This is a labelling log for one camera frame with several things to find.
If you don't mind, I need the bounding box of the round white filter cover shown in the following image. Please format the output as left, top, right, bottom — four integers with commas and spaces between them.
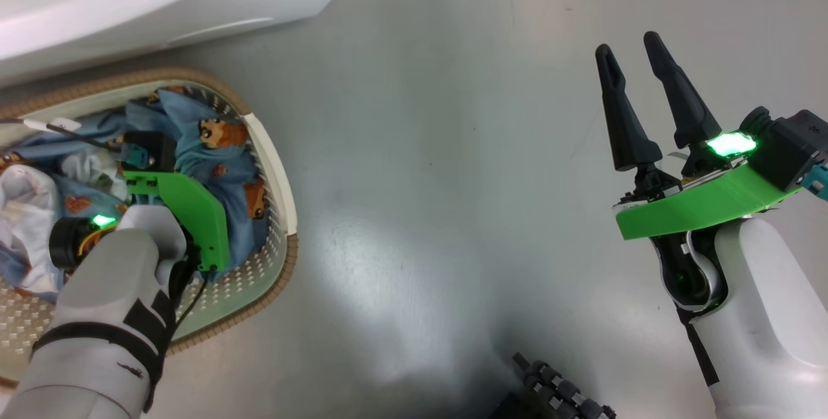
167, 16, 276, 48

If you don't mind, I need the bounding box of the teal right camera connector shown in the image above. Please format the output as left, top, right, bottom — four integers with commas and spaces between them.
802, 162, 828, 201

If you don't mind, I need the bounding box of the cream basket with brown rim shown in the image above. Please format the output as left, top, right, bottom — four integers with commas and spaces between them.
0, 69, 300, 387

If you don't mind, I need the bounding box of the blue bear-print garment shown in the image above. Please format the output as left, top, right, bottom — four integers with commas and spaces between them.
0, 86, 269, 297

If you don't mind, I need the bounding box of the black left arm strap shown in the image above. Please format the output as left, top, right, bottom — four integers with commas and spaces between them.
31, 290, 177, 414

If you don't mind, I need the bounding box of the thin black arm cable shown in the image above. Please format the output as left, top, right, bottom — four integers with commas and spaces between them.
169, 257, 211, 342
676, 306, 720, 389

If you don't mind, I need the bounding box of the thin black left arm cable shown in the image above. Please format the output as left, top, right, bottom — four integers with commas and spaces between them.
169, 257, 211, 342

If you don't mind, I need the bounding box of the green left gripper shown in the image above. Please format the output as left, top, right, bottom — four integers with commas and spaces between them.
50, 170, 230, 272

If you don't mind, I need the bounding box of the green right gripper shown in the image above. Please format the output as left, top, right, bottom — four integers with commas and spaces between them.
595, 31, 803, 242

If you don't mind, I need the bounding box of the black left camera cable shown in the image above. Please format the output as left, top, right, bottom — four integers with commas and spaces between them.
0, 117, 127, 149

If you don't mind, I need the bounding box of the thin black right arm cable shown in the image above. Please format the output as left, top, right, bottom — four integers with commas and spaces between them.
676, 306, 720, 389

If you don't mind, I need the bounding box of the white garment with red print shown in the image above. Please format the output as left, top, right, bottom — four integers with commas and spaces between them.
0, 147, 127, 297

